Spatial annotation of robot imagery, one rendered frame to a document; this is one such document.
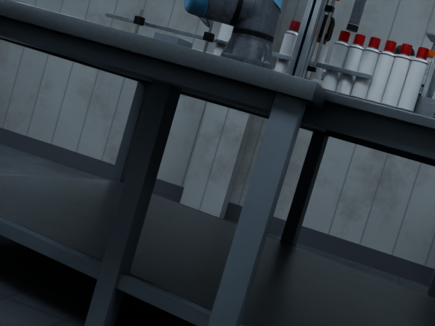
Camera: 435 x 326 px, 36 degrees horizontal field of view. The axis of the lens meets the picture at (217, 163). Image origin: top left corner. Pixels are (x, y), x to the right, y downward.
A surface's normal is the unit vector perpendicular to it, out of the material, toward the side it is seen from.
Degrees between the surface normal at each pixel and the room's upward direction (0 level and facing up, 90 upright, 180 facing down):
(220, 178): 90
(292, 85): 90
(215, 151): 90
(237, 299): 90
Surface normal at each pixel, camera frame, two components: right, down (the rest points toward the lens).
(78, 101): -0.26, 0.00
